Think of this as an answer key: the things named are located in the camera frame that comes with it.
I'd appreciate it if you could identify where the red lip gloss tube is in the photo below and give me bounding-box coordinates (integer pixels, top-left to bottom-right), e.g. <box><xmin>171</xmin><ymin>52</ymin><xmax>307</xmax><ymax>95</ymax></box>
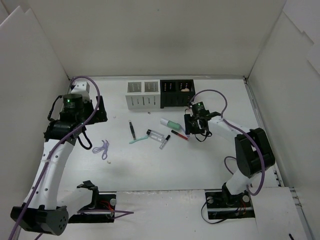
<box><xmin>171</xmin><ymin>130</ymin><xmax>189</xmax><ymax>141</ymax></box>

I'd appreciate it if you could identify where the black eyeliner pencil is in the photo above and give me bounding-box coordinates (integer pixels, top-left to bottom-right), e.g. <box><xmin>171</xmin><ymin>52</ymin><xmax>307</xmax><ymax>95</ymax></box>
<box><xmin>128</xmin><ymin>120</ymin><xmax>137</xmax><ymax>140</ymax></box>

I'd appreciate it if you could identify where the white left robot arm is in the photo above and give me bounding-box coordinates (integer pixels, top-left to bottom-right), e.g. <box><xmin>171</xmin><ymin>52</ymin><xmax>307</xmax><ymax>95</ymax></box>
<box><xmin>9</xmin><ymin>76</ymin><xmax>108</xmax><ymax>240</ymax></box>

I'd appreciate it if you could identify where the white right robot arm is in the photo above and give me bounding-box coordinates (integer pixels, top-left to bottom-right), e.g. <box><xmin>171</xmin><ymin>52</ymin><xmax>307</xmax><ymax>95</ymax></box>
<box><xmin>184</xmin><ymin>102</ymin><xmax>275</xmax><ymax>206</ymax></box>

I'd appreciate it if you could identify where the purple eyebrow razor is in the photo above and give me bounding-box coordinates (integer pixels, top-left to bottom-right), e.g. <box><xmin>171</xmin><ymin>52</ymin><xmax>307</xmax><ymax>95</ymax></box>
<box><xmin>180</xmin><ymin>126</ymin><xmax>190</xmax><ymax>138</ymax></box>

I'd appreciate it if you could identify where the green white tube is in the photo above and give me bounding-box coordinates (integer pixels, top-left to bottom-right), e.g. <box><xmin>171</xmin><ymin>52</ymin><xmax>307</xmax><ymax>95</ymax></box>
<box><xmin>160</xmin><ymin>118</ymin><xmax>181</xmax><ymax>131</ymax></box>

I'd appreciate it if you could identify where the black slotted organizer box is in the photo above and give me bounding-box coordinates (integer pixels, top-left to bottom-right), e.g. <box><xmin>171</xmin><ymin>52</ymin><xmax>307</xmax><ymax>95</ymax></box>
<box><xmin>160</xmin><ymin>79</ymin><xmax>196</xmax><ymax>109</ymax></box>

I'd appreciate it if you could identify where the teal eyebrow razor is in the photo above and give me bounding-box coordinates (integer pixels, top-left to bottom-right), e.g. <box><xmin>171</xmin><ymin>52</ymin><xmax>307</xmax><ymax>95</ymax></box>
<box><xmin>129</xmin><ymin>135</ymin><xmax>149</xmax><ymax>145</ymax></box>

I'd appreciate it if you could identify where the clear bottle black cap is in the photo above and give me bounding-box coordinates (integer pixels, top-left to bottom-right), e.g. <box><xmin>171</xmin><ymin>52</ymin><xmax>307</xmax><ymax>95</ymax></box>
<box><xmin>146</xmin><ymin>129</ymin><xmax>164</xmax><ymax>142</ymax></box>

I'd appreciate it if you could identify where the white slotted organizer box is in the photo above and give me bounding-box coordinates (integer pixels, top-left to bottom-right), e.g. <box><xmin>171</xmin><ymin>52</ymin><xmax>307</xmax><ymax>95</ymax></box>
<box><xmin>125</xmin><ymin>80</ymin><xmax>161</xmax><ymax>110</ymax></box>

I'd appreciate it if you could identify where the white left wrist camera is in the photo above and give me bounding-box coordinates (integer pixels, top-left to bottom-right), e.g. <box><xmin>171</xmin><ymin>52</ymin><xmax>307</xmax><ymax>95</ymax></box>
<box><xmin>70</xmin><ymin>81</ymin><xmax>91</xmax><ymax>103</ymax></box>

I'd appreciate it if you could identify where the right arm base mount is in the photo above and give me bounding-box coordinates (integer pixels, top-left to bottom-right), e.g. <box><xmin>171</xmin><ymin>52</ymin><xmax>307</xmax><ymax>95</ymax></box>
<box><xmin>200</xmin><ymin>191</ymin><xmax>256</xmax><ymax>225</ymax></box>

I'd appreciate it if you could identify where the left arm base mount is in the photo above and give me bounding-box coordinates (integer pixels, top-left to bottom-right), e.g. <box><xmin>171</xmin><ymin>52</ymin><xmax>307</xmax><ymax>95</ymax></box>
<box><xmin>68</xmin><ymin>192</ymin><xmax>117</xmax><ymax>224</ymax></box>

